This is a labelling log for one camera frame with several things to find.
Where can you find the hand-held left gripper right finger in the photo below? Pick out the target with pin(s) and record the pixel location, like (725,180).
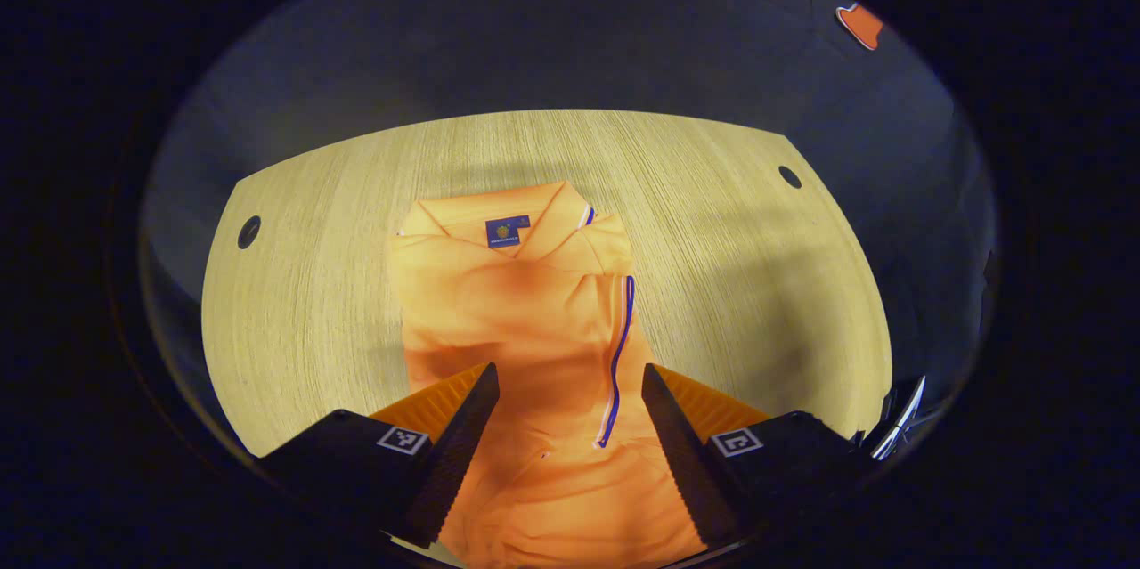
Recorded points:
(686,462)

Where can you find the orange T-shirt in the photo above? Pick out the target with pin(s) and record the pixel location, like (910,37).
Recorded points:
(534,320)

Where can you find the black backdrop cloth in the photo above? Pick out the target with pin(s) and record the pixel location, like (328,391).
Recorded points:
(534,35)

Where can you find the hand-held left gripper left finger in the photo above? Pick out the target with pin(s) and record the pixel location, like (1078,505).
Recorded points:
(454,453)

